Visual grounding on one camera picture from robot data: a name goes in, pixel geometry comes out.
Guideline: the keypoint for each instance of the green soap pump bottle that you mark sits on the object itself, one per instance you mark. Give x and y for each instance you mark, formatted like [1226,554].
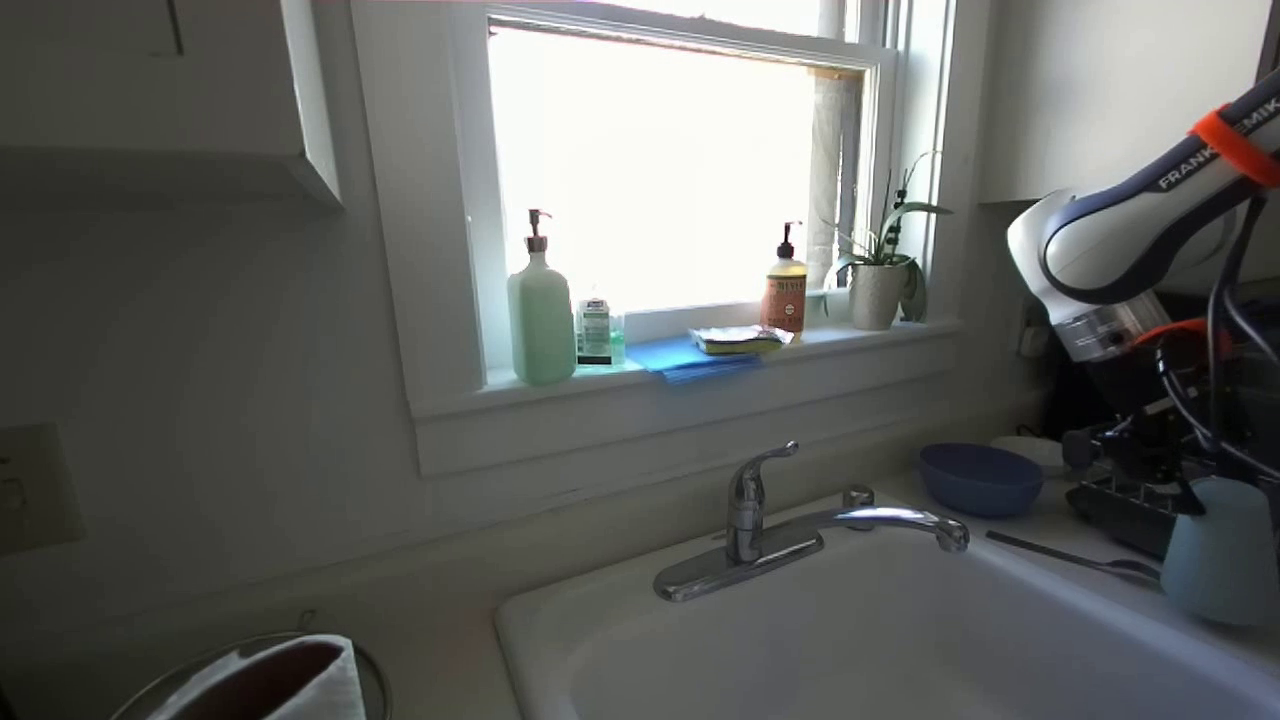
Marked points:
[543,315]

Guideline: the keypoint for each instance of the small green jar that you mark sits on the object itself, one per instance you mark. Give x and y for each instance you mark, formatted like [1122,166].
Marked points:
[599,334]

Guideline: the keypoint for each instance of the white upper cabinet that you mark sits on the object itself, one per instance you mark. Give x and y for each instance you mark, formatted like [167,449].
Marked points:
[160,101]

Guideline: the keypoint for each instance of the dark blue bowl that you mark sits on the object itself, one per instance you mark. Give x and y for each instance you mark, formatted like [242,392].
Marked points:
[983,480]

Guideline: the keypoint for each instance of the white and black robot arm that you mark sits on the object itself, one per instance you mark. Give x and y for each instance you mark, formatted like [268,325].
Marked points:
[1095,259]

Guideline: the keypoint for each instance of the wall outlet plate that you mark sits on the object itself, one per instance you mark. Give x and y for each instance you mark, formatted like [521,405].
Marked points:
[35,491]

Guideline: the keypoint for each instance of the potted plant in white pot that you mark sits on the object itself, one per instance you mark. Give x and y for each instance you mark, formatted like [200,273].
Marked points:
[883,277]

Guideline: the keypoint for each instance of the blue cloth on sill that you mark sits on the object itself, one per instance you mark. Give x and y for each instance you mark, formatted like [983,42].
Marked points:
[685,362]

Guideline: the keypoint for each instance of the white kitchen sink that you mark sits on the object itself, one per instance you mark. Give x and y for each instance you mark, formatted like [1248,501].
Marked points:
[884,624]

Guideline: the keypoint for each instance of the light blue plastic cup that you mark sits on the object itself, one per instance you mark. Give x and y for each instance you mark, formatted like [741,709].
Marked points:
[1221,567]

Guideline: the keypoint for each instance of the white window frame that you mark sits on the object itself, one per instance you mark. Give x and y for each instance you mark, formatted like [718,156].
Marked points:
[434,206]

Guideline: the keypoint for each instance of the white soap dish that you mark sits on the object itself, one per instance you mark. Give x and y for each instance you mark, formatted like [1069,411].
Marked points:
[741,343]

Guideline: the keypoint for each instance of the chrome sink faucet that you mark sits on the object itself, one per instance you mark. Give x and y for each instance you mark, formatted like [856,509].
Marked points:
[759,545]

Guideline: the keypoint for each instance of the orange soap pump bottle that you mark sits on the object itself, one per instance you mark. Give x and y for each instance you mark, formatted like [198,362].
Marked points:
[785,289]

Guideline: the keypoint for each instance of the black dish drying rack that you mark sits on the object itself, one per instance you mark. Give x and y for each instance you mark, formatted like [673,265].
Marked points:
[1096,499]

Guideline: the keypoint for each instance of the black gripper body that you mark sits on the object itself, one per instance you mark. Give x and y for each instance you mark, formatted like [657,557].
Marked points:
[1151,437]

